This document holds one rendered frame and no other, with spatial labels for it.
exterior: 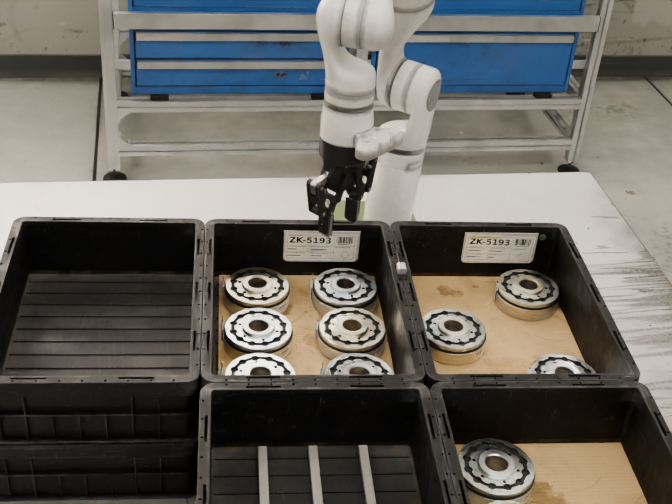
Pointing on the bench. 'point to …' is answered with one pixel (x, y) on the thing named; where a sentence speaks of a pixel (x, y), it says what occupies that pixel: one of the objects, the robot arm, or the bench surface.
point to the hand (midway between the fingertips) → (338, 218)
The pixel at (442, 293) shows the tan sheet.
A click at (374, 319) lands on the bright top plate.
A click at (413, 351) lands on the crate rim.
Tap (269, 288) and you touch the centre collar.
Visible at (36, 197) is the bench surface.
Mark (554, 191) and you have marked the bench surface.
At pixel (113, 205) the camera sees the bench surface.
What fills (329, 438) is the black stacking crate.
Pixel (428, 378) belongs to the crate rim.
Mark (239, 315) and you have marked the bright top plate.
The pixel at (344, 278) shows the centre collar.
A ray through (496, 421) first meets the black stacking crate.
